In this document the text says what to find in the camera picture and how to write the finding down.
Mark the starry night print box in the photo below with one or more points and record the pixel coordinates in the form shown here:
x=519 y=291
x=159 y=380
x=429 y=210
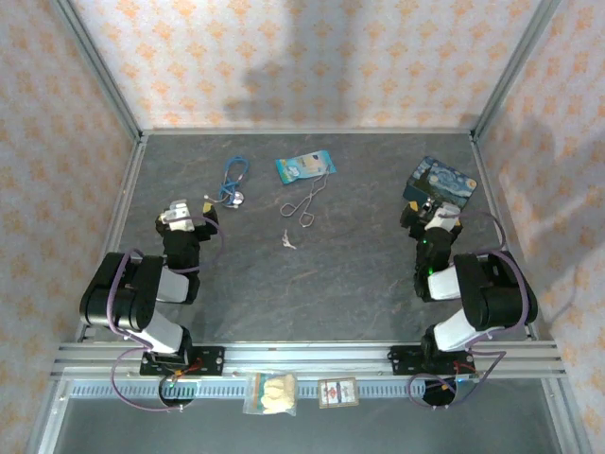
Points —
x=442 y=182

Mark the metal scissor tongs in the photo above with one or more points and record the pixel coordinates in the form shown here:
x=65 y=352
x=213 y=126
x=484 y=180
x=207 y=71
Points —
x=311 y=193

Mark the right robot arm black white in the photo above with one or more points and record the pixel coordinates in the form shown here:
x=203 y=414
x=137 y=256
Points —
x=491 y=293

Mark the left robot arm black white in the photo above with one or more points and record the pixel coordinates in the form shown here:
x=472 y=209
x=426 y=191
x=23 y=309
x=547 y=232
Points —
x=118 y=293

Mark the blue stethoscope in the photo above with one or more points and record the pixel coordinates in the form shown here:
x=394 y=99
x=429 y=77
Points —
x=239 y=197

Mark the blue wet wipes packet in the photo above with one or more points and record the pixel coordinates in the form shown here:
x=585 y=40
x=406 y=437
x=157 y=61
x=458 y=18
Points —
x=302 y=166

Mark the clear bag of crackers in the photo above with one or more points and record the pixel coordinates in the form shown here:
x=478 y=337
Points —
x=276 y=395

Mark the playing card box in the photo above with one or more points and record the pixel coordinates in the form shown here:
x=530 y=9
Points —
x=336 y=392

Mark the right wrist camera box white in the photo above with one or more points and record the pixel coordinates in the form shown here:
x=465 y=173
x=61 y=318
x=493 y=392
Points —
x=444 y=210

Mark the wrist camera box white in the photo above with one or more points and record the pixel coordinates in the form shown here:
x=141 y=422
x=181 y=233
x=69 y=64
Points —
x=444 y=210
x=178 y=215

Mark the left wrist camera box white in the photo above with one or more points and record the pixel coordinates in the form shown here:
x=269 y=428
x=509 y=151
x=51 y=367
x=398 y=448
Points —
x=178 y=215

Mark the aluminium side table rail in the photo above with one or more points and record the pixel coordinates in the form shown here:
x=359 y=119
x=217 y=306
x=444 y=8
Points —
x=118 y=213
x=487 y=189

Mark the aluminium rear table rail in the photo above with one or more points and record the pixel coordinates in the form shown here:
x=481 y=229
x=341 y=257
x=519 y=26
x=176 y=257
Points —
x=307 y=131

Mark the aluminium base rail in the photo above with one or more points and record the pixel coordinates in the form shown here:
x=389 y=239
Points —
x=307 y=359

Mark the aluminium corner post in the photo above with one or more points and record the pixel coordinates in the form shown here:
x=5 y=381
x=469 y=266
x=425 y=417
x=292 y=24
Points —
x=515 y=61
x=94 y=66

